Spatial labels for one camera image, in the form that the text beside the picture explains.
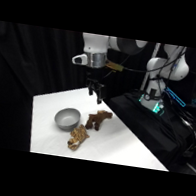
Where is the black robot stand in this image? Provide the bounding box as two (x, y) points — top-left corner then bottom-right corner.
(99, 87), (196, 175)

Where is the black curtain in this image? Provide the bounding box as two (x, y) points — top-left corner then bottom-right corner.
(0, 21), (196, 176)

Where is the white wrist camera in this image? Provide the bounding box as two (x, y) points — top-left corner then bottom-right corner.
(70, 51), (91, 67)

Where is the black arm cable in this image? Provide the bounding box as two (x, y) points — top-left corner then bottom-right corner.
(102, 36), (188, 95)

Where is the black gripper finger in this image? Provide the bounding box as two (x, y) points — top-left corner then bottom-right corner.
(87, 84), (96, 97)
(95, 86), (106, 106)

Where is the grey bowl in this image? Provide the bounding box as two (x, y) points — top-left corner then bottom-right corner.
(52, 105), (82, 133)

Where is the striped tiger plush toy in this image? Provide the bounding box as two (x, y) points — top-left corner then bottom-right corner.
(66, 122), (92, 153)

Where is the brown moose plush toy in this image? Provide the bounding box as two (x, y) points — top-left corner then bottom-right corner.
(83, 108), (114, 134)

